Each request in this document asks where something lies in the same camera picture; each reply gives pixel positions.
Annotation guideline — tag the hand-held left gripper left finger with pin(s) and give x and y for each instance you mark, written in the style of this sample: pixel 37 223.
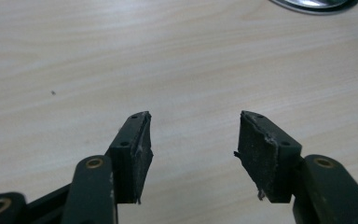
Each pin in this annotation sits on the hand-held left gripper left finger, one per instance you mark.
pixel 130 155

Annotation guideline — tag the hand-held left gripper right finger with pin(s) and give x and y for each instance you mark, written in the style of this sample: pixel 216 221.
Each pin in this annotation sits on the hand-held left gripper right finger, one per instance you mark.
pixel 265 161

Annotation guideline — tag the dark round object edge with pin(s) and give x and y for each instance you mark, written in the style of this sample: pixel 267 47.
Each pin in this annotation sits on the dark round object edge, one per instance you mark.
pixel 315 4

